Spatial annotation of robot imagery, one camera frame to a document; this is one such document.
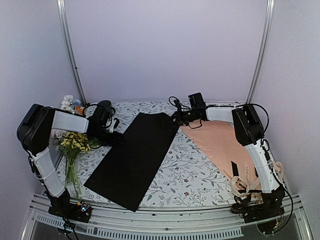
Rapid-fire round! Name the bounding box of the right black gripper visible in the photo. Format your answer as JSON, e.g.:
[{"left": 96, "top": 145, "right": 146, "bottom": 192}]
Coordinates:
[{"left": 166, "top": 108, "right": 197, "bottom": 126}]

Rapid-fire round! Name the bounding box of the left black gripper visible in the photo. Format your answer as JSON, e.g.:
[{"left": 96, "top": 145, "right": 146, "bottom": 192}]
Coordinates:
[{"left": 92, "top": 127, "right": 126, "bottom": 147}]

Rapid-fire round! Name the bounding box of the black wrapping paper sheet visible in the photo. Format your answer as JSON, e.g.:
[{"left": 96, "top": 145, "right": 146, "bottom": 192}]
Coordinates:
[{"left": 84, "top": 112, "right": 179, "bottom": 212}]

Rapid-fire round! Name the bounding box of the yellow small flower bunch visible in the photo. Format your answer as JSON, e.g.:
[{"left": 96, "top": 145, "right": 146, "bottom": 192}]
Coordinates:
[{"left": 59, "top": 131, "right": 91, "bottom": 153}]

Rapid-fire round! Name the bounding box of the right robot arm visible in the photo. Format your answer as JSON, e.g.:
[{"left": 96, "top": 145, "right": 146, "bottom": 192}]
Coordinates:
[{"left": 171, "top": 104, "right": 283, "bottom": 196}]

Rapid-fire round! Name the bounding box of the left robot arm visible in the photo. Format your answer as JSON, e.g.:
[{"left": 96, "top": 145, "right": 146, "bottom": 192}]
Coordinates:
[{"left": 16, "top": 100, "right": 124, "bottom": 198}]

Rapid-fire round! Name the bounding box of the dark grey mug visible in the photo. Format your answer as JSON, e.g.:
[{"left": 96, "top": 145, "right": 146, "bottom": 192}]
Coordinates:
[{"left": 97, "top": 100, "right": 116, "bottom": 117}]

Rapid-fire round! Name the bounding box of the green leafy flower bunch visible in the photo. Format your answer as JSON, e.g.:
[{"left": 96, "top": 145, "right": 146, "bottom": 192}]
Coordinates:
[{"left": 57, "top": 135, "right": 101, "bottom": 198}]

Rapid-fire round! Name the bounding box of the pink wrapping paper sheet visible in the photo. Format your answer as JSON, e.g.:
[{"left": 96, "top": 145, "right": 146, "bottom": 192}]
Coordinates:
[{"left": 180, "top": 121, "right": 257, "bottom": 183}]

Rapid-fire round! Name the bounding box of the cream printed ribbon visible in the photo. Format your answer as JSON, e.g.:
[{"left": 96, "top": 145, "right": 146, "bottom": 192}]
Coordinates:
[{"left": 230, "top": 161, "right": 285, "bottom": 199}]

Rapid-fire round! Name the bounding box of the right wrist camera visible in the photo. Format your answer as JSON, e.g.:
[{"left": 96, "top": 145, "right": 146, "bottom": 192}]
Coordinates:
[{"left": 188, "top": 92, "right": 206, "bottom": 109}]

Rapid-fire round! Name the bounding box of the right aluminium frame post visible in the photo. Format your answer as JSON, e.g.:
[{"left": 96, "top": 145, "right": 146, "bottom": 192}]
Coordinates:
[{"left": 246, "top": 0, "right": 275, "bottom": 104}]

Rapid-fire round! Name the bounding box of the aluminium frame post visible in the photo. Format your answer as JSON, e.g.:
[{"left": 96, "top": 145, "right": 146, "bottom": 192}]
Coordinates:
[
  {"left": 246, "top": 0, "right": 275, "bottom": 104},
  {"left": 56, "top": 0, "right": 87, "bottom": 106}
]

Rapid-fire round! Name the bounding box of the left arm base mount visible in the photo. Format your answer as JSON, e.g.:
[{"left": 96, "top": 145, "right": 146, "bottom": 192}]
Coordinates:
[{"left": 48, "top": 201, "right": 93, "bottom": 223}]

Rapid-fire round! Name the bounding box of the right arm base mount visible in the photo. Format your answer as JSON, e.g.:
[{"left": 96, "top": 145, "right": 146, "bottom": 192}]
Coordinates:
[{"left": 241, "top": 199, "right": 285, "bottom": 236}]

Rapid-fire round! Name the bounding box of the left aluminium frame post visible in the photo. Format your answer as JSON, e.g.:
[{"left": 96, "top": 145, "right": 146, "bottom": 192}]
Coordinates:
[{"left": 56, "top": 0, "right": 87, "bottom": 106}]

